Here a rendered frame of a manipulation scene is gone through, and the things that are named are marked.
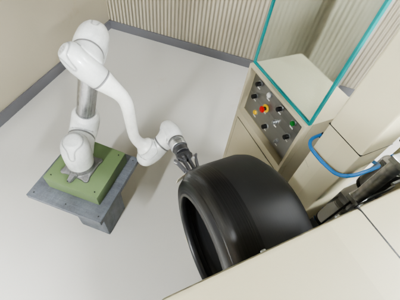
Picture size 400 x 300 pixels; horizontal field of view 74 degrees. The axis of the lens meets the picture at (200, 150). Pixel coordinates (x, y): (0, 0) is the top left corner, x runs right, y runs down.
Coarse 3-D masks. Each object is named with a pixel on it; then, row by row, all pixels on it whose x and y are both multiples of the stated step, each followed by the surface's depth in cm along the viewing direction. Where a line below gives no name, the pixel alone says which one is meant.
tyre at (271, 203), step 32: (224, 160) 99; (256, 160) 95; (192, 192) 90; (224, 192) 81; (256, 192) 82; (288, 192) 84; (192, 224) 126; (224, 224) 77; (256, 224) 76; (288, 224) 78; (192, 256) 117; (224, 256) 76
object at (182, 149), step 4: (180, 144) 135; (184, 144) 136; (176, 148) 134; (180, 148) 133; (184, 148) 133; (188, 148) 136; (176, 152) 134; (180, 152) 134; (184, 152) 135; (188, 152) 135; (176, 156) 133; (180, 156) 133; (180, 160) 132; (188, 160) 132
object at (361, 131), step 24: (384, 72) 61; (360, 96) 68; (384, 96) 63; (336, 120) 77; (360, 120) 70; (384, 120) 64; (336, 144) 79; (360, 144) 72; (384, 144) 73; (312, 168) 91; (336, 168) 82; (360, 168) 84; (312, 192) 95; (336, 192) 98; (312, 216) 117
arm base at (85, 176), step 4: (96, 160) 166; (100, 160) 167; (96, 164) 165; (64, 168) 160; (92, 168) 161; (64, 172) 159; (68, 172) 159; (72, 172) 157; (84, 172) 157; (88, 172) 160; (92, 172) 162; (68, 176) 156; (72, 176) 156; (76, 176) 158; (80, 176) 159; (84, 176) 159; (88, 176) 160; (68, 180) 155; (72, 180) 157; (84, 180) 158; (88, 180) 159
